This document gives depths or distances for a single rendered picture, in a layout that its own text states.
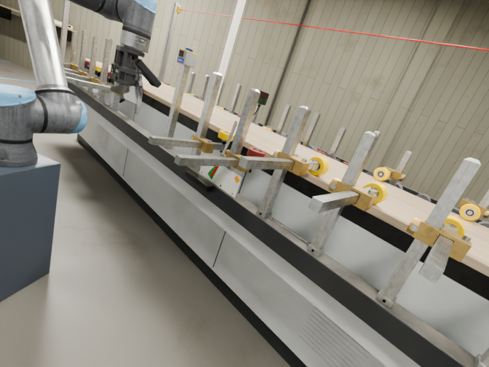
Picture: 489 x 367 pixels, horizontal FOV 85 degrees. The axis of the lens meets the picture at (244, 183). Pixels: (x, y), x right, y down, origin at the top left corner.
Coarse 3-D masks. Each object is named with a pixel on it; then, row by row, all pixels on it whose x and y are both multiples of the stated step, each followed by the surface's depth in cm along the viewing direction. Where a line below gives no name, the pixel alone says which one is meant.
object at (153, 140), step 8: (152, 136) 110; (152, 144) 109; (160, 144) 112; (168, 144) 115; (176, 144) 118; (184, 144) 121; (192, 144) 124; (200, 144) 127; (216, 144) 135; (224, 144) 140
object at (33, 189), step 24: (0, 168) 97; (24, 168) 102; (48, 168) 110; (0, 192) 95; (24, 192) 104; (48, 192) 115; (0, 216) 99; (24, 216) 108; (48, 216) 120; (0, 240) 102; (24, 240) 113; (48, 240) 125; (0, 264) 106; (24, 264) 117; (48, 264) 131; (0, 288) 111
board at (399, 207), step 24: (168, 96) 207; (192, 96) 275; (216, 120) 171; (264, 144) 146; (336, 168) 150; (408, 192) 154; (384, 216) 95; (408, 216) 101; (456, 216) 133; (480, 240) 103; (480, 264) 78
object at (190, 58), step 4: (180, 48) 134; (184, 52) 133; (188, 52) 132; (192, 52) 134; (184, 56) 133; (188, 56) 133; (192, 56) 135; (196, 56) 136; (184, 60) 133; (188, 60) 134; (192, 60) 136; (184, 64) 134; (188, 64) 135; (192, 64) 137
